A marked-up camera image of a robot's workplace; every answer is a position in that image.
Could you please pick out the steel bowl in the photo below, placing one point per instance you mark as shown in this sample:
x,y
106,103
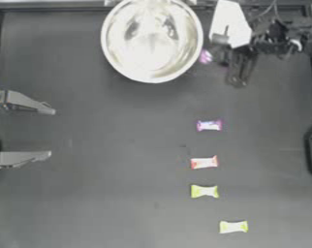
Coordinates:
x,y
123,22

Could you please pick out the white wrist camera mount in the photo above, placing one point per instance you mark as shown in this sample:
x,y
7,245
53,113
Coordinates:
x,y
230,16

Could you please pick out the green candy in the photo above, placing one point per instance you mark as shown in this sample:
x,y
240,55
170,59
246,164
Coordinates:
x,y
233,227
203,191

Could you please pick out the red candy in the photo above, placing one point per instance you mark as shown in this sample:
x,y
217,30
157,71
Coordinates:
x,y
203,162

